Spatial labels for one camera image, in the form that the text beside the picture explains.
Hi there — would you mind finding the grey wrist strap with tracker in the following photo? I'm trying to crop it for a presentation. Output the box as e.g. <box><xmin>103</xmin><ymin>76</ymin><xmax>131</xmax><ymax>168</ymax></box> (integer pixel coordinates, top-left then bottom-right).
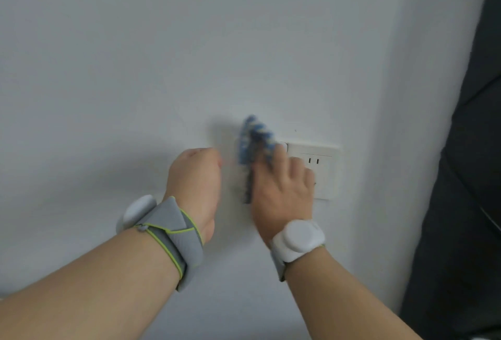
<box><xmin>116</xmin><ymin>195</ymin><xmax>205</xmax><ymax>293</ymax></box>

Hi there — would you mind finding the white wrist tracker with strap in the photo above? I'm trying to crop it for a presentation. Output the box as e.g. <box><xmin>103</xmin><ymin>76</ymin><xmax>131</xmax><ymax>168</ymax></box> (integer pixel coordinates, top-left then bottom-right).
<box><xmin>269</xmin><ymin>219</ymin><xmax>326</xmax><ymax>282</ymax></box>

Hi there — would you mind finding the blue white cleaning cloth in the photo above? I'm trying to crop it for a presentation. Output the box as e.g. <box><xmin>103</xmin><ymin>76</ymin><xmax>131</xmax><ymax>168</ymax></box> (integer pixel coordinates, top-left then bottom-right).
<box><xmin>238</xmin><ymin>115</ymin><xmax>278</xmax><ymax>204</ymax></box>

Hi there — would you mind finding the person's left forearm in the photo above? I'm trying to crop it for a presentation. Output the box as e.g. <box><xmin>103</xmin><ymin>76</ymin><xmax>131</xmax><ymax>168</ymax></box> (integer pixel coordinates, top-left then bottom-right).
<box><xmin>0</xmin><ymin>228</ymin><xmax>184</xmax><ymax>340</ymax></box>

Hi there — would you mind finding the person's right hand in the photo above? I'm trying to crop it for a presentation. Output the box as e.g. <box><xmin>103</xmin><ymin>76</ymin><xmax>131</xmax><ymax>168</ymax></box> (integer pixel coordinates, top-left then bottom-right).
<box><xmin>250</xmin><ymin>144</ymin><xmax>316</xmax><ymax>248</ymax></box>

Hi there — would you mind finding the dark grey curtain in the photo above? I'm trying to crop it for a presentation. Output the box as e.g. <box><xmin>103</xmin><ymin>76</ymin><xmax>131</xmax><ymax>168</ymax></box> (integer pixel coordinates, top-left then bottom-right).
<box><xmin>400</xmin><ymin>0</ymin><xmax>501</xmax><ymax>340</ymax></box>

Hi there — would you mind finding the person's right forearm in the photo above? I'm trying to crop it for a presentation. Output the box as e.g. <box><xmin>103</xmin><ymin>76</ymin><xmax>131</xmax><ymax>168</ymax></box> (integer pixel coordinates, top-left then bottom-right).
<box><xmin>285</xmin><ymin>247</ymin><xmax>423</xmax><ymax>340</ymax></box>

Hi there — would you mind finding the person's left hand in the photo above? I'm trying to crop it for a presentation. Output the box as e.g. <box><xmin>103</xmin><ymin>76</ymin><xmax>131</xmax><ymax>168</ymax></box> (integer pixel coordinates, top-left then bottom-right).
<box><xmin>163</xmin><ymin>147</ymin><xmax>223</xmax><ymax>245</ymax></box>

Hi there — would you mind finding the white wall socket plate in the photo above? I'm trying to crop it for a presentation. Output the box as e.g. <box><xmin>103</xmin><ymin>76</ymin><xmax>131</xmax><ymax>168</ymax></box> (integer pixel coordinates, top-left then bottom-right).
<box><xmin>280</xmin><ymin>139</ymin><xmax>342</xmax><ymax>201</ymax></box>

